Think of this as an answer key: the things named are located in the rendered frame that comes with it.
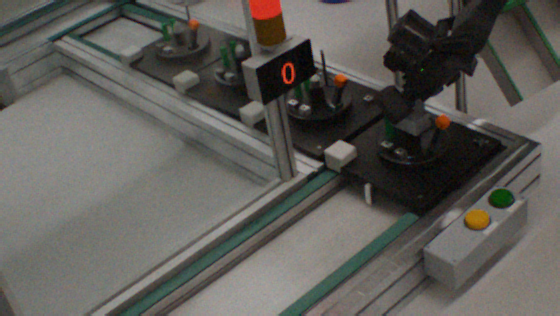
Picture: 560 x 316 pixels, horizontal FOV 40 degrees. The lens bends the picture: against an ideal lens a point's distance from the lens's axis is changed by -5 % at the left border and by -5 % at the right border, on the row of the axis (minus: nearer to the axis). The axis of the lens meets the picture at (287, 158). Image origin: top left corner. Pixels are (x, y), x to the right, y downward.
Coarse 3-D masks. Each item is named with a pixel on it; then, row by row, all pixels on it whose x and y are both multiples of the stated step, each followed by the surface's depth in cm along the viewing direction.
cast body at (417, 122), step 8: (416, 104) 144; (424, 104) 146; (416, 112) 145; (424, 112) 146; (408, 120) 145; (416, 120) 145; (424, 120) 146; (400, 128) 148; (408, 128) 146; (416, 128) 145; (424, 128) 147
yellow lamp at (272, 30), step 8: (280, 16) 130; (256, 24) 130; (264, 24) 130; (272, 24) 130; (280, 24) 131; (256, 32) 132; (264, 32) 131; (272, 32) 131; (280, 32) 131; (264, 40) 132; (272, 40) 131; (280, 40) 132
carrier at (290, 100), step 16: (320, 80) 178; (288, 96) 174; (304, 96) 170; (320, 96) 166; (352, 96) 171; (288, 112) 166; (304, 112) 163; (320, 112) 164; (336, 112) 163; (352, 112) 166; (368, 112) 165; (304, 128) 164; (320, 128) 163; (336, 128) 162; (352, 128) 161; (368, 128) 163; (304, 144) 159; (320, 144) 158; (320, 160) 156
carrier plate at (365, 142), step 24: (384, 120) 161; (360, 144) 156; (456, 144) 151; (360, 168) 150; (384, 168) 149; (432, 168) 146; (456, 168) 145; (384, 192) 145; (408, 192) 142; (432, 192) 141
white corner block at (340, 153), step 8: (336, 144) 154; (344, 144) 153; (328, 152) 152; (336, 152) 152; (344, 152) 151; (352, 152) 152; (328, 160) 153; (336, 160) 151; (344, 160) 151; (336, 168) 153
